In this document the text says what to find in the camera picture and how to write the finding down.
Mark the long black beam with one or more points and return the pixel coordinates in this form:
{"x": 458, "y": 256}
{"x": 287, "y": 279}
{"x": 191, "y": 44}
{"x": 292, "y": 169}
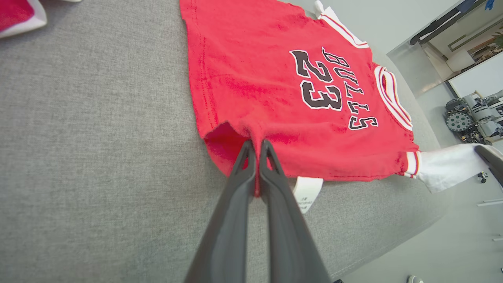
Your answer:
{"x": 440, "y": 23}

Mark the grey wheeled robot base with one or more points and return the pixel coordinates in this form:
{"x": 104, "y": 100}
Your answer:
{"x": 459, "y": 120}

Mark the round grey floor object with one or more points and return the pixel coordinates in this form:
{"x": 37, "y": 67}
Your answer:
{"x": 414, "y": 280}

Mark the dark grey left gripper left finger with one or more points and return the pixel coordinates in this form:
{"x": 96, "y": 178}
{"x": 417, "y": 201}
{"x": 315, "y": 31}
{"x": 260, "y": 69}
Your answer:
{"x": 228, "y": 236}

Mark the red Bulls 23 jersey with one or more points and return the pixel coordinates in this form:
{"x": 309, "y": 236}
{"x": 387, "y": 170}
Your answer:
{"x": 275, "y": 98}

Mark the small black floor object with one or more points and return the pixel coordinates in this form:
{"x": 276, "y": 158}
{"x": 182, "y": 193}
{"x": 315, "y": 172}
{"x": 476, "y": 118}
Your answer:
{"x": 483, "y": 177}

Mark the red shorts with white stripes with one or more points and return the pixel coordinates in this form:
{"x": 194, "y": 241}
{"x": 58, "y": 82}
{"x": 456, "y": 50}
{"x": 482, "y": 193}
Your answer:
{"x": 15, "y": 13}

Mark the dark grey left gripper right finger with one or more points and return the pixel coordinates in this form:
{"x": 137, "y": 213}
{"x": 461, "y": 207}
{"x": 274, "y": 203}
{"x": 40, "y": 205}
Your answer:
{"x": 287, "y": 236}

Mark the grey fabric sofa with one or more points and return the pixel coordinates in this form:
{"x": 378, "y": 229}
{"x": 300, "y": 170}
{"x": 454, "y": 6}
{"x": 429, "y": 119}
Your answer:
{"x": 98, "y": 157}

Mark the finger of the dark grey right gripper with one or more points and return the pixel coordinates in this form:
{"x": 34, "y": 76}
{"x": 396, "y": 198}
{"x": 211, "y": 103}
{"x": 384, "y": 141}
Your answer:
{"x": 493, "y": 159}

